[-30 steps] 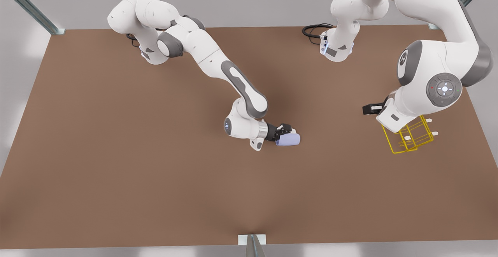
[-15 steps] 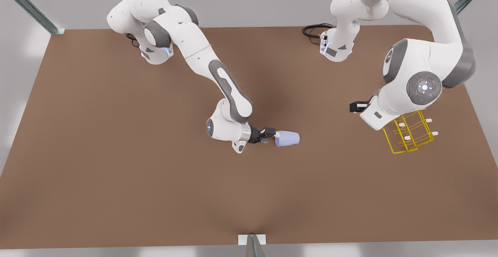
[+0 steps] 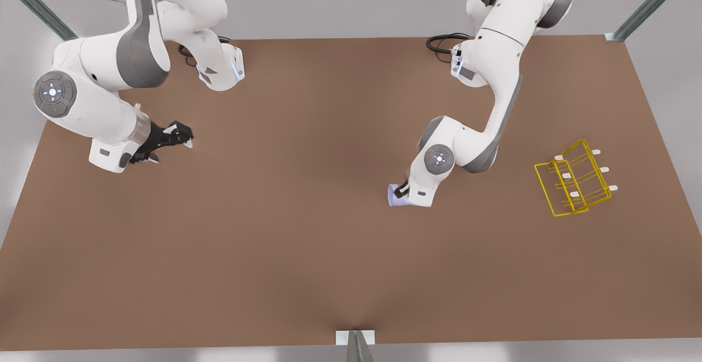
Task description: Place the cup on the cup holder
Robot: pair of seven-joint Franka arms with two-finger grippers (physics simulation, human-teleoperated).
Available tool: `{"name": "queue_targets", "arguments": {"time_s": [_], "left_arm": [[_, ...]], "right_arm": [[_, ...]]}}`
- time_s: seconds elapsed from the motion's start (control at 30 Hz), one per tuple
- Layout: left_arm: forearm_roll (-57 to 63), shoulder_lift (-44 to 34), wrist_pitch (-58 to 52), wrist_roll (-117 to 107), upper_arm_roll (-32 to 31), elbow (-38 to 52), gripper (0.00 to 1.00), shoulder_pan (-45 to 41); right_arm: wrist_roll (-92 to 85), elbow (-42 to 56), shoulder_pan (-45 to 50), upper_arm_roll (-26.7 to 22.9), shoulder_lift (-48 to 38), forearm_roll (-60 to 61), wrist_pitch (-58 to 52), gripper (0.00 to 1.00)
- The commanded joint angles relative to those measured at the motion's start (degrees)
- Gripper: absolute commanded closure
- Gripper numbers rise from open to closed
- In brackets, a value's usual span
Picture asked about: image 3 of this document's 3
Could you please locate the pale lavender cup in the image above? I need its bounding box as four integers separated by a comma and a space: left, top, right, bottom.
387, 183, 413, 208

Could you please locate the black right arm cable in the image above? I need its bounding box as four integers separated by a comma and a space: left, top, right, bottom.
177, 35, 231, 68

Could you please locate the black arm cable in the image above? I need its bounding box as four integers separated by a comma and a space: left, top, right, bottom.
177, 35, 231, 68
426, 32, 472, 65

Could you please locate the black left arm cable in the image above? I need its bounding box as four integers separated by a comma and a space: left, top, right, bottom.
426, 32, 472, 65

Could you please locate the silver frame post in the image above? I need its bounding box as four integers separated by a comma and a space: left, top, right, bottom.
603, 0, 701, 42
335, 330, 376, 362
0, 0, 78, 41

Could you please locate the yellow wire cup holder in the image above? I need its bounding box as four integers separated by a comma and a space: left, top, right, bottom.
534, 138, 619, 218

